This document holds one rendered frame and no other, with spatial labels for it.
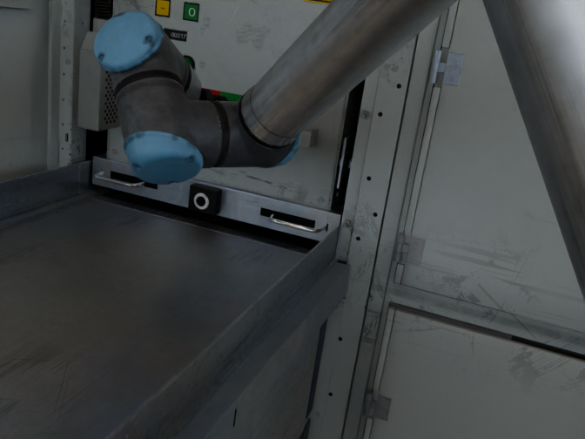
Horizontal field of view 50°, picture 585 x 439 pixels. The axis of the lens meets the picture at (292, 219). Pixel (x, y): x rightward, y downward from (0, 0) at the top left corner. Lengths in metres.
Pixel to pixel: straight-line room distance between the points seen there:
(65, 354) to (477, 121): 0.67
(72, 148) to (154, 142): 0.60
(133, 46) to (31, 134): 0.57
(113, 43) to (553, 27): 0.64
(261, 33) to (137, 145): 0.45
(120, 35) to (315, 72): 0.28
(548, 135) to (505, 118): 0.72
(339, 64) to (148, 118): 0.25
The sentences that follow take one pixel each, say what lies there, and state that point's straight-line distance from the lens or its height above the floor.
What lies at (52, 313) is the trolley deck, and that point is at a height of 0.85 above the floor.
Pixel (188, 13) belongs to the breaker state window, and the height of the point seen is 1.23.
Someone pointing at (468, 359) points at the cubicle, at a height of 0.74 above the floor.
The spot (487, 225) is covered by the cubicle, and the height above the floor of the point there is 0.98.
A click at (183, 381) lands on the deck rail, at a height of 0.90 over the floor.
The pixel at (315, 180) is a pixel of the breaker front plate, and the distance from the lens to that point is 1.16.
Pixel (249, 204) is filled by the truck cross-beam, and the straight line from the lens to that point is 1.20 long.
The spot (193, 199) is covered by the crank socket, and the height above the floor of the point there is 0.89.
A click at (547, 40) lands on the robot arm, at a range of 0.30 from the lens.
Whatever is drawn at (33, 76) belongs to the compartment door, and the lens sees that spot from 1.35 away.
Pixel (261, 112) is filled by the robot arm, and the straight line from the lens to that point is 0.79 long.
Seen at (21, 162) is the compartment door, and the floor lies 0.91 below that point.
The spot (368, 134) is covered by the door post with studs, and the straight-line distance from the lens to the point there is 1.08.
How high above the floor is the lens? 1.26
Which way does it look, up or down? 18 degrees down
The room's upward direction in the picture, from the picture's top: 8 degrees clockwise
